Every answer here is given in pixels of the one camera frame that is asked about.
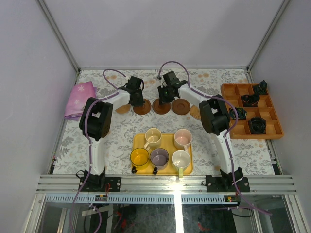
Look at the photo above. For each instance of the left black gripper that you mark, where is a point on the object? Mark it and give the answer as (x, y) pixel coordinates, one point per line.
(137, 98)

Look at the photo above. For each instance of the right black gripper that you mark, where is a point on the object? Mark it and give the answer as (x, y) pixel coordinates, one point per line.
(162, 99)

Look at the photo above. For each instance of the dark brown coaster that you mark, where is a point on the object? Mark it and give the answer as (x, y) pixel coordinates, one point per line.
(144, 109)
(161, 109)
(180, 106)

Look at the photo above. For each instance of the dark brown coaster bottom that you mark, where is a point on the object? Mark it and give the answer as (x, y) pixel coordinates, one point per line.
(180, 106)

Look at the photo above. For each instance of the woven tan coaster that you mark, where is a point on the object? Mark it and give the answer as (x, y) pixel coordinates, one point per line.
(195, 112)
(123, 109)

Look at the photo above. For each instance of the pink mug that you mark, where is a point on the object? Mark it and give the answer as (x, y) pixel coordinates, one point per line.
(183, 139)

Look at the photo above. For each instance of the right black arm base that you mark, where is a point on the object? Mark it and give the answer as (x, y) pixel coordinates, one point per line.
(225, 183)

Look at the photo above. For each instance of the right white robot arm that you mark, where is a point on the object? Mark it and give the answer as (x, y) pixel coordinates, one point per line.
(215, 119)

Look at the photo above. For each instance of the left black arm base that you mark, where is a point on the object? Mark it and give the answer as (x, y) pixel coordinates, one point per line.
(98, 183)

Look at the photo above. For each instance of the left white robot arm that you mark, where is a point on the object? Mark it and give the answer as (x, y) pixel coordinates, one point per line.
(97, 115)

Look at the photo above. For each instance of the cream mug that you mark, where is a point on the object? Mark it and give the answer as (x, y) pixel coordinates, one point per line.
(153, 138)

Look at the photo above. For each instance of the pink star cloth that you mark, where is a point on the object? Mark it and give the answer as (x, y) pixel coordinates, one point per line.
(78, 98)

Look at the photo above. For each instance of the yellow plastic tray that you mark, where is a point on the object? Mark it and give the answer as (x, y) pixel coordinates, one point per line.
(168, 144)

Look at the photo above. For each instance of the orange compartment organizer box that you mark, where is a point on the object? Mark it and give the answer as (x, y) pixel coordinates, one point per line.
(265, 110)

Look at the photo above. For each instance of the black folded item left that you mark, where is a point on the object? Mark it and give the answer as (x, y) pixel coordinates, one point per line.
(241, 113)

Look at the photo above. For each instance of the black folded item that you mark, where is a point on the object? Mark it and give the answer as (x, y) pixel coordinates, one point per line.
(257, 125)
(241, 113)
(250, 100)

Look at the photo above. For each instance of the black folded item middle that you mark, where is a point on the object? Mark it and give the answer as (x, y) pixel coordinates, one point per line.
(250, 100)

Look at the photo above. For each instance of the black folded item corner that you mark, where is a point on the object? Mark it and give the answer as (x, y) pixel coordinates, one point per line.
(261, 88)

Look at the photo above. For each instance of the black folded item lower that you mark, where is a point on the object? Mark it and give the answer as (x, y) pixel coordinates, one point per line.
(257, 125)

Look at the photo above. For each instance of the purple mug black handle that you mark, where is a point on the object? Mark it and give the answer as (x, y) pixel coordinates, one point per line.
(159, 159)

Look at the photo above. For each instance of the white mug green handle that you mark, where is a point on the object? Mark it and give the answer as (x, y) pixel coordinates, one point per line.
(181, 160)

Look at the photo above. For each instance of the yellow mug black handle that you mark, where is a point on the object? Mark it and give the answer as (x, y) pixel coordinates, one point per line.
(139, 159)

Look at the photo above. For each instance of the aluminium front rail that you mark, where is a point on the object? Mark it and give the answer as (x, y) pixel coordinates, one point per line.
(133, 189)

